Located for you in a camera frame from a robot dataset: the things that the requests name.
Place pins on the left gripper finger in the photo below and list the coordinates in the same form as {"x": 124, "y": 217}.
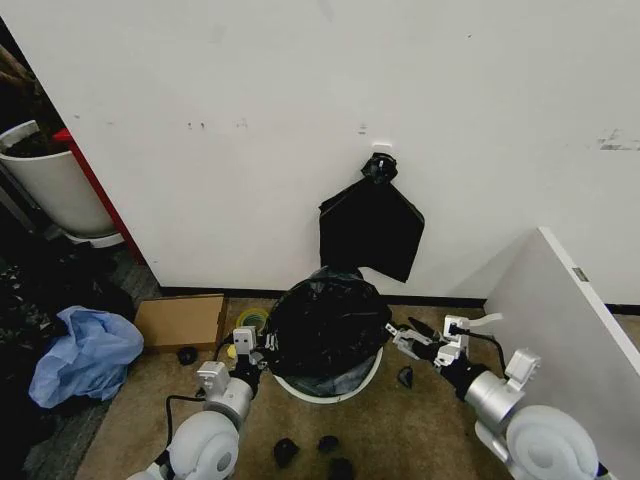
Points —
{"x": 268, "y": 342}
{"x": 256, "y": 358}

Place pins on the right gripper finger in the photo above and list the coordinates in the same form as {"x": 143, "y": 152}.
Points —
{"x": 406, "y": 345}
{"x": 422, "y": 327}

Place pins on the black garbage bag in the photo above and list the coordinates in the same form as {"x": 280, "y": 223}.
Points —
{"x": 325, "y": 325}

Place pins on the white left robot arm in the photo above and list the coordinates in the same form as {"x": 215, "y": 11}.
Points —
{"x": 205, "y": 445}

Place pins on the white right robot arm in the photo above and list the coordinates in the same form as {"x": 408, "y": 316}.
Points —
{"x": 540, "y": 440}

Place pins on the white round trash bin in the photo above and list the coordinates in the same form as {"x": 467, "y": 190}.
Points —
{"x": 320, "y": 398}

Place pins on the black folded hanging bag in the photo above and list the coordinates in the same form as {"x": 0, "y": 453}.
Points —
{"x": 370, "y": 235}

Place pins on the blue plastic bag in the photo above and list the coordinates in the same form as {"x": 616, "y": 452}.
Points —
{"x": 85, "y": 350}

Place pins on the black bag pile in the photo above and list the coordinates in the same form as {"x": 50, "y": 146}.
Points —
{"x": 30, "y": 285}

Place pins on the small yellow item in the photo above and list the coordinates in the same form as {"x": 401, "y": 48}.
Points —
{"x": 230, "y": 351}

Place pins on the yellow-green tape roll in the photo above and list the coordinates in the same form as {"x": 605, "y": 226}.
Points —
{"x": 252, "y": 315}

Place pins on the black scrap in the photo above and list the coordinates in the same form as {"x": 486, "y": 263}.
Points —
{"x": 341, "y": 469}
{"x": 186, "y": 356}
{"x": 406, "y": 377}
{"x": 328, "y": 443}
{"x": 285, "y": 450}

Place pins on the flat cardboard box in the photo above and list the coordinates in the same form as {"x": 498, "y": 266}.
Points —
{"x": 175, "y": 322}

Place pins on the white board panel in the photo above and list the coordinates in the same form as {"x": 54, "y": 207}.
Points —
{"x": 560, "y": 310}

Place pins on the white planter saucer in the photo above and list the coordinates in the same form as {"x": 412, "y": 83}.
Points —
{"x": 97, "y": 240}

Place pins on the white round planter pot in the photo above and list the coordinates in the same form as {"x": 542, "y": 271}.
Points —
{"x": 55, "y": 190}

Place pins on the brown plant stems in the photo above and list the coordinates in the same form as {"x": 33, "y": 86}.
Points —
{"x": 22, "y": 75}

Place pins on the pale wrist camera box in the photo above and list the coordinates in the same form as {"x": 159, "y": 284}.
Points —
{"x": 462, "y": 340}
{"x": 244, "y": 337}

